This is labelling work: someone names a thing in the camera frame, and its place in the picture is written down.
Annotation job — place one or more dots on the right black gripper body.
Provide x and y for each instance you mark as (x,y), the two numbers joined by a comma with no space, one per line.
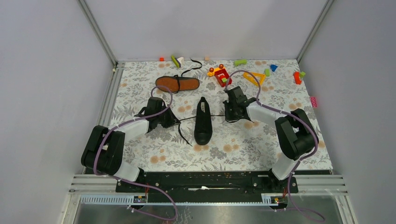
(236,116)

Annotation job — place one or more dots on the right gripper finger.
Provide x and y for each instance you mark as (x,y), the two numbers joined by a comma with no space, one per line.
(228,106)
(228,117)

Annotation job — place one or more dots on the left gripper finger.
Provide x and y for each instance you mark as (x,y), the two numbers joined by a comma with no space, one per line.
(168,124)
(173,119)

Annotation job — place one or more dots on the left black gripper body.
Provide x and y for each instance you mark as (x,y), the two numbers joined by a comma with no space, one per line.
(161,118)

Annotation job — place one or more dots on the black sneaker with laces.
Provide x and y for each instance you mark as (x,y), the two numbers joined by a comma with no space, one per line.
(203,125)

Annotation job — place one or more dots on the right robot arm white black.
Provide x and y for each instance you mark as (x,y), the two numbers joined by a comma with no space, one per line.
(296,136)

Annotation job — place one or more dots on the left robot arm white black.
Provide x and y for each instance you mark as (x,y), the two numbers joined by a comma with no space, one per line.
(105,146)

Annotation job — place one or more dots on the red duplo block assembly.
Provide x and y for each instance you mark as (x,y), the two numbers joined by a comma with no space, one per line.
(220,73)

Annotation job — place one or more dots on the floral patterned table mat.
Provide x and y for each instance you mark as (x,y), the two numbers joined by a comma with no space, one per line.
(243,145)

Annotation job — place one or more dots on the overturned shoe orange sole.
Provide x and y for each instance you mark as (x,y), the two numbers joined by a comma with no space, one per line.
(179,83)

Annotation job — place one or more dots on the green curved toy block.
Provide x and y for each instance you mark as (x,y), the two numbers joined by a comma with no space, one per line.
(240,62)

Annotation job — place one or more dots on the blue toy block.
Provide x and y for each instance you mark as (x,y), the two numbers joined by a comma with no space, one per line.
(273,67)

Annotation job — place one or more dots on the green purple white toy blocks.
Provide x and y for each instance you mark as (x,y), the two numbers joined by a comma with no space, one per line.
(178,61)

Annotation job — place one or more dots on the red and green toy blocks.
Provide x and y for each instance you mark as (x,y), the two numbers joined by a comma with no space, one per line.
(298,77)

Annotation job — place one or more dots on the pink lego brick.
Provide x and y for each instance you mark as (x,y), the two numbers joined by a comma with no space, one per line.
(313,102)

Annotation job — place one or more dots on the yellow triangular toy frame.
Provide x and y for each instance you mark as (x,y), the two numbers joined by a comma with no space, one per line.
(255,78)

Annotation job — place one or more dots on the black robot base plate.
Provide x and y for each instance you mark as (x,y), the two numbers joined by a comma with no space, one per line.
(208,187)

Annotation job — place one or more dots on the aluminium frame rails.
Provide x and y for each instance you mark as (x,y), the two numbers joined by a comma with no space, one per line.
(54,74)

